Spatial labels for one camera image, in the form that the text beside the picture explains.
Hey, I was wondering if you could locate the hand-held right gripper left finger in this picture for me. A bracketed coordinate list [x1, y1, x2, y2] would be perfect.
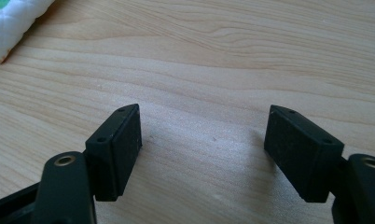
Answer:
[84, 103, 144, 203]

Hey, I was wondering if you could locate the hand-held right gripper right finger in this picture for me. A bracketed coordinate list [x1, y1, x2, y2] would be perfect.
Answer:
[263, 104, 345, 203]

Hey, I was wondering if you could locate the white quilted cloth green print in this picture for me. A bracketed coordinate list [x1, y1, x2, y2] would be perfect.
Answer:
[0, 0, 57, 64]

